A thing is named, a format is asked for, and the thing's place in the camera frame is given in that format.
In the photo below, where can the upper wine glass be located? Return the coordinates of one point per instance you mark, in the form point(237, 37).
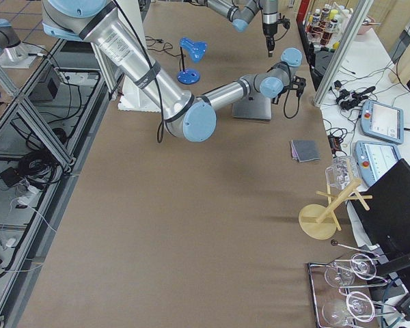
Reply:
point(343, 272)

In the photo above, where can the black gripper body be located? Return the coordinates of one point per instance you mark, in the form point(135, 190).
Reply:
point(281, 96)
point(269, 30)

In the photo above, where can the folded grey cloth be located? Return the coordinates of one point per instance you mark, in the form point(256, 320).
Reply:
point(304, 150)

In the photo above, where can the lower wine glass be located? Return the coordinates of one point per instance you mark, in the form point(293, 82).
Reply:
point(352, 311)

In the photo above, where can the wine glass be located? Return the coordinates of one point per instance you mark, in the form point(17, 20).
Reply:
point(352, 311)
point(343, 272)

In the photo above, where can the silver aluminium frame post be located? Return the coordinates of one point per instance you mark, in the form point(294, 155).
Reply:
point(350, 32)

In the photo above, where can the clear glass mug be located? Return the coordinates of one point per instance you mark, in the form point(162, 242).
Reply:
point(341, 172)

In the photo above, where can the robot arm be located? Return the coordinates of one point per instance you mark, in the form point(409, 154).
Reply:
point(103, 24)
point(240, 18)

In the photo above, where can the wooden cup stand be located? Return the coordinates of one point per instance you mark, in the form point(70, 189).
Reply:
point(320, 222)

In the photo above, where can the black monitor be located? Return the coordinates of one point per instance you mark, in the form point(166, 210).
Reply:
point(387, 222)

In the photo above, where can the bottle rack with bottles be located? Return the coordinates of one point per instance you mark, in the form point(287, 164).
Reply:
point(325, 23)

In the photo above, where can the blue teach pendant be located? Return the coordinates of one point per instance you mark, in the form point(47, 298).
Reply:
point(374, 159)
point(382, 121)

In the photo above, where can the black wire glass rack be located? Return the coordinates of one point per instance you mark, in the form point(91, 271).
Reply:
point(321, 292)

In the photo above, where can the lower blue teach pendant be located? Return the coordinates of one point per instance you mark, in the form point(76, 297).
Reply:
point(374, 159)

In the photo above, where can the upper blue teach pendant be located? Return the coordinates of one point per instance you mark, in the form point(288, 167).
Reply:
point(382, 121)

